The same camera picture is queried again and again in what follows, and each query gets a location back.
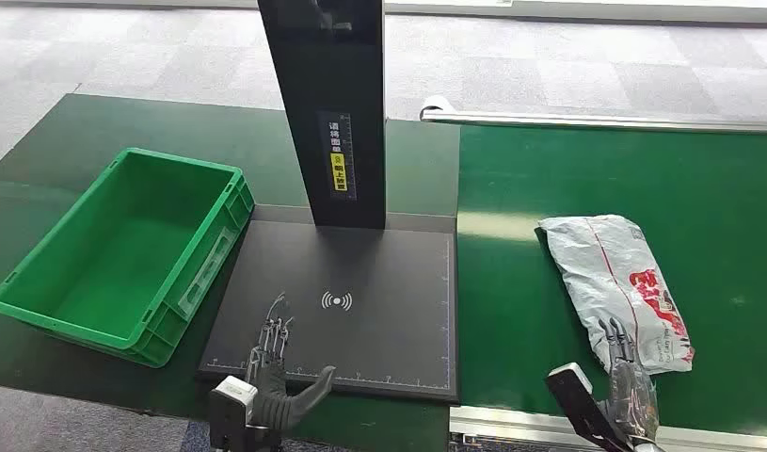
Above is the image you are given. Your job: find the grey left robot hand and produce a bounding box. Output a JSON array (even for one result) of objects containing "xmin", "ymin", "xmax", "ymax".
[{"xmin": 244, "ymin": 291, "xmax": 338, "ymax": 433}]

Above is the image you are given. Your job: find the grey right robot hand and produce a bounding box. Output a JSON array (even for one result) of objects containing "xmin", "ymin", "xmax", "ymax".
[{"xmin": 598, "ymin": 316, "xmax": 663, "ymax": 445}]

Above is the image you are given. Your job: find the grey red-printed courier bag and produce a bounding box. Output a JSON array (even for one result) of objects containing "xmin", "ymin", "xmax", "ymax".
[{"xmin": 536, "ymin": 214, "xmax": 696, "ymax": 377}]

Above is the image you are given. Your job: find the green conveyor belt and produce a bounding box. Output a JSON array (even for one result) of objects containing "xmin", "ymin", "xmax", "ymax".
[{"xmin": 455, "ymin": 123, "xmax": 767, "ymax": 439}]

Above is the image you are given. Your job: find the green plastic crate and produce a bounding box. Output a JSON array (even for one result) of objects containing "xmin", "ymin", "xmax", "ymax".
[{"xmin": 0, "ymin": 147, "xmax": 256, "ymax": 369}]

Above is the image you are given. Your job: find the black scanner column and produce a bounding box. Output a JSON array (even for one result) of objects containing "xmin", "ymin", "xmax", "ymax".
[{"xmin": 256, "ymin": 0, "xmax": 388, "ymax": 231}]

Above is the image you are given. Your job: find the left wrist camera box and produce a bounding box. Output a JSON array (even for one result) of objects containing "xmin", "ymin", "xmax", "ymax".
[{"xmin": 207, "ymin": 375, "xmax": 260, "ymax": 452}]

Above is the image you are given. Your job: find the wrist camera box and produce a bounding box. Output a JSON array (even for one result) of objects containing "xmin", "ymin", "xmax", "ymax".
[
  {"xmin": 545, "ymin": 362, "xmax": 635, "ymax": 452},
  {"xmin": 207, "ymin": 375, "xmax": 260, "ymax": 452}
]

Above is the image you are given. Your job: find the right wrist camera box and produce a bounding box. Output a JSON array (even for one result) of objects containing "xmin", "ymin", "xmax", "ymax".
[{"xmin": 545, "ymin": 362, "xmax": 635, "ymax": 452}]

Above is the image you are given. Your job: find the silver conveyor side rail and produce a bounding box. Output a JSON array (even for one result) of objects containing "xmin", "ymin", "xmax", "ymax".
[
  {"xmin": 448, "ymin": 404, "xmax": 767, "ymax": 452},
  {"xmin": 419, "ymin": 95, "xmax": 767, "ymax": 135}
]

